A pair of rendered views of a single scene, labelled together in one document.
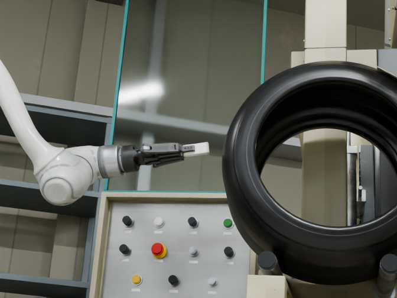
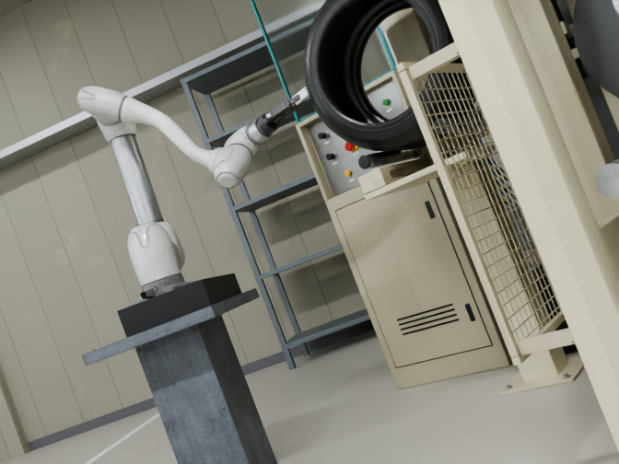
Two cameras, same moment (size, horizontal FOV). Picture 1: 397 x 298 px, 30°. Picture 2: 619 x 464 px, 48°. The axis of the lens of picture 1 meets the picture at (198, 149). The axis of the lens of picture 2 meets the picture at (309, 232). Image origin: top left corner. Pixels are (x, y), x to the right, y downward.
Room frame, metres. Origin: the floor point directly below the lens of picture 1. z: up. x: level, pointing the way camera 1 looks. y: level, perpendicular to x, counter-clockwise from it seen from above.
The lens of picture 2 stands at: (-0.36, -0.88, 0.66)
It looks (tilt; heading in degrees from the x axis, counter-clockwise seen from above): 3 degrees up; 25
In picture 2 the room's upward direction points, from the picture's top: 21 degrees counter-clockwise
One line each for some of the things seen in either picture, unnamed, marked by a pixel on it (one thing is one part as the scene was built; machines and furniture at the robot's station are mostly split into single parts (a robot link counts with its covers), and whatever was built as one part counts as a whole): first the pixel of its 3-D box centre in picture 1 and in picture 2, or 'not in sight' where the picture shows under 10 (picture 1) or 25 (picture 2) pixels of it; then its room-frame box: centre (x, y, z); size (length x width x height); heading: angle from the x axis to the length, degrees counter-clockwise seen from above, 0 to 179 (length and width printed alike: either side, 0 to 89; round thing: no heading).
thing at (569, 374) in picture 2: not in sight; (545, 372); (2.10, -0.38, 0.01); 0.27 x 0.27 x 0.02; 78
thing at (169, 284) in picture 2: not in sight; (160, 288); (1.66, 0.71, 0.77); 0.22 x 0.18 x 0.06; 3
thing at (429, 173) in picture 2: not in sight; (437, 169); (1.85, -0.35, 0.80); 0.37 x 0.36 x 0.02; 78
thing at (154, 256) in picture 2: not in sight; (152, 252); (1.69, 0.71, 0.91); 0.18 x 0.16 x 0.22; 28
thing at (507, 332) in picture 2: not in sight; (525, 185); (1.56, -0.63, 0.65); 0.90 x 0.02 x 0.70; 168
